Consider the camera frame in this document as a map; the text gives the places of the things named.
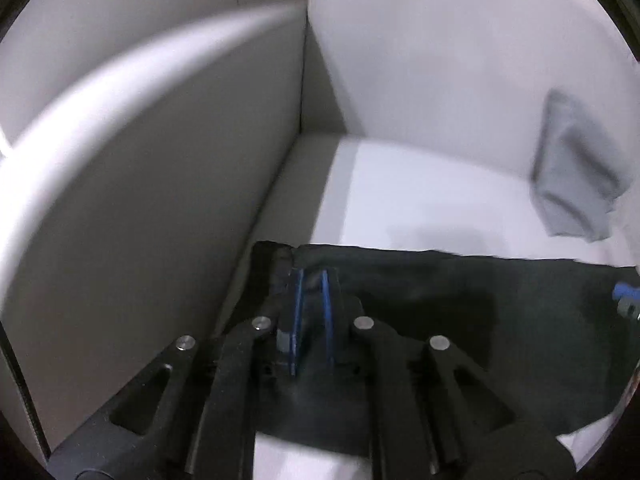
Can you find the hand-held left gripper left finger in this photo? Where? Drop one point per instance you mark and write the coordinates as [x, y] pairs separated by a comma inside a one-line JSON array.
[[298, 320]]

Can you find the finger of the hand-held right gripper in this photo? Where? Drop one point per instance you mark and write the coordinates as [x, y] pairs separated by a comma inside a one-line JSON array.
[[627, 300]]

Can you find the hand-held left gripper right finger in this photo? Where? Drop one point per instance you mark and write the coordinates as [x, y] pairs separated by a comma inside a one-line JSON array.
[[327, 310]]

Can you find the black pants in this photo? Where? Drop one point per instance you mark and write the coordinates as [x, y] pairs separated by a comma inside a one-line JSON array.
[[450, 300]]

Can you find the grey folded pants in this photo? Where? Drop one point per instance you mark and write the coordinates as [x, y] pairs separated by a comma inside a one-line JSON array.
[[575, 185]]

